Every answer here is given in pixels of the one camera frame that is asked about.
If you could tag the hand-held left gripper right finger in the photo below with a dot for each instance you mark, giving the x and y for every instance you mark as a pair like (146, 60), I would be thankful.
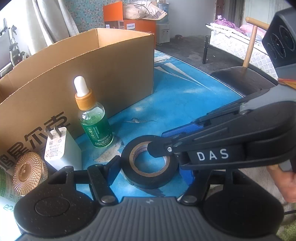
(196, 192)

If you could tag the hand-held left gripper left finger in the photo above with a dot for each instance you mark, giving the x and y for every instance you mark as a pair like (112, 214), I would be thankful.
(111, 168)

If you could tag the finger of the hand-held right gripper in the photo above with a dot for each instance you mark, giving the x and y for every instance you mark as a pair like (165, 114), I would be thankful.
(185, 129)
(157, 148)

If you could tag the black tape roll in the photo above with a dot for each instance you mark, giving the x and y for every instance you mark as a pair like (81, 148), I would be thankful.
(148, 178)

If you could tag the green dropper bottle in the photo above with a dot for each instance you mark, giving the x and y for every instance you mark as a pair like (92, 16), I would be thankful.
(94, 125)

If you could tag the white charger plug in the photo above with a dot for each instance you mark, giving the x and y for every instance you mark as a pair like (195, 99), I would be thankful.
(64, 150)

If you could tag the dark jar with gold lid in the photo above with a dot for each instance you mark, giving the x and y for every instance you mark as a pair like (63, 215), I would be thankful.
(27, 171)

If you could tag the brown cardboard box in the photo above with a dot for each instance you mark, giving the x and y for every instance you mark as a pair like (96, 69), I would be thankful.
(115, 69)

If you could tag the person's right hand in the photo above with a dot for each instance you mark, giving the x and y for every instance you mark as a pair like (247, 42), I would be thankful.
(286, 187)

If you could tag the wooden chair with dark seat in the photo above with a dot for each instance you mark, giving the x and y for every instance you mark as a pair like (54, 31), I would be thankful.
(242, 78)

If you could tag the bed with floral mattress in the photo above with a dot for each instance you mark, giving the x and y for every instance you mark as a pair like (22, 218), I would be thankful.
(231, 44)

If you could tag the white water dispenser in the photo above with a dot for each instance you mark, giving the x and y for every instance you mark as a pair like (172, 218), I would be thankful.
(163, 32)

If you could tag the pink pillow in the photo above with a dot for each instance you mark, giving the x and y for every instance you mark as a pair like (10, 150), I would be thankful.
(247, 30)

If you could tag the white supplement bottle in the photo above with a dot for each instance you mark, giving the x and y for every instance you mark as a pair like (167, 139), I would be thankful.
(7, 187)

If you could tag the wide orange cardboard box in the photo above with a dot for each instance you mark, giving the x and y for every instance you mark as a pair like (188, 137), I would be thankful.
(138, 26)

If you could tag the purple cloth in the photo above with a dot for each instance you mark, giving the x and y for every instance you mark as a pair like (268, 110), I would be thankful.
(225, 23)

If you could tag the checkered sun hat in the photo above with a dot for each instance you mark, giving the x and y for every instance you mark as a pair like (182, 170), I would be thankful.
(159, 15)

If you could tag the beige fabric bundle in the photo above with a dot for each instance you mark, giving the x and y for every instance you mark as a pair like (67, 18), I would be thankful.
(135, 12)

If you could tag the tall orange cardboard box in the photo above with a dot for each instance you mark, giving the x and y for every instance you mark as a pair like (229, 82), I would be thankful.
(113, 14)

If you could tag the wheelchair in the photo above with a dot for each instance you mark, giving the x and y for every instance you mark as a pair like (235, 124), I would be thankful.
(16, 53)

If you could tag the grey curtain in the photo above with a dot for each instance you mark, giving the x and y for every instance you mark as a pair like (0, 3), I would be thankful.
(53, 18)

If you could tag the teal patterned wall cloth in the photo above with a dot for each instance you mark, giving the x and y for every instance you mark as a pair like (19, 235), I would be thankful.
(90, 11)

